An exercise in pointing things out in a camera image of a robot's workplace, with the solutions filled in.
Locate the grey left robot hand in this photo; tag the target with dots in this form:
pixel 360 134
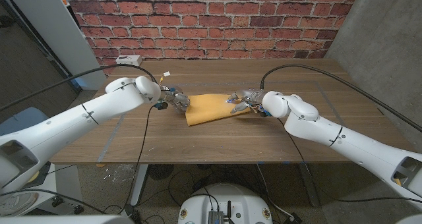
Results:
pixel 178 100

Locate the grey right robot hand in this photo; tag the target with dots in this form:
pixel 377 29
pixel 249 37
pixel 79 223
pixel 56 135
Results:
pixel 250 97

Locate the yellow felt sheet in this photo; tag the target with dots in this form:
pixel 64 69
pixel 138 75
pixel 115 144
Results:
pixel 207 110

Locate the white right shoulder cover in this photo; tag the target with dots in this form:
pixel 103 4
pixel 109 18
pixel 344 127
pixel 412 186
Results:
pixel 413 221

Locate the white left shoulder cover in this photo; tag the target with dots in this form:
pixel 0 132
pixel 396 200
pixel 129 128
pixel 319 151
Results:
pixel 66 220

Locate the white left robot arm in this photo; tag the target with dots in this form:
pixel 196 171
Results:
pixel 82 115

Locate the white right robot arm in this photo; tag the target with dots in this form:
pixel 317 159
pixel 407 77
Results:
pixel 329 131

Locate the white power strip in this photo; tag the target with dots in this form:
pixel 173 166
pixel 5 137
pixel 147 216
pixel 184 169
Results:
pixel 128 60

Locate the black round fan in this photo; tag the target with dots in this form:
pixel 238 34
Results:
pixel 160 172

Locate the red brick print backdrop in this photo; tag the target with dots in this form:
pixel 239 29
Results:
pixel 214 19

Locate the white table leg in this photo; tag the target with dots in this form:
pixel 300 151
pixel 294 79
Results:
pixel 138 187

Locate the light blue object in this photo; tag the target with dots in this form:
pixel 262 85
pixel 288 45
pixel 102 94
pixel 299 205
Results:
pixel 76 83

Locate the white robot torso base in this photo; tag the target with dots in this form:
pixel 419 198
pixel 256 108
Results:
pixel 198 204

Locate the grey table leg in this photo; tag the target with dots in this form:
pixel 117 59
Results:
pixel 310 187

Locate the black antenna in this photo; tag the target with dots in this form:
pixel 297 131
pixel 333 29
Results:
pixel 229 209

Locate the grey electronics box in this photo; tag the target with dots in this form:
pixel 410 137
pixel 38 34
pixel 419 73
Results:
pixel 216 218

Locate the white pillar panel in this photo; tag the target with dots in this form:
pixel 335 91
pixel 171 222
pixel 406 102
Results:
pixel 49 29

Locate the black yellow foot pedal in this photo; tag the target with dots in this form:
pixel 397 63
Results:
pixel 41 175

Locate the blue-grey bin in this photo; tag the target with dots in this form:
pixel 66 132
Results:
pixel 16 122

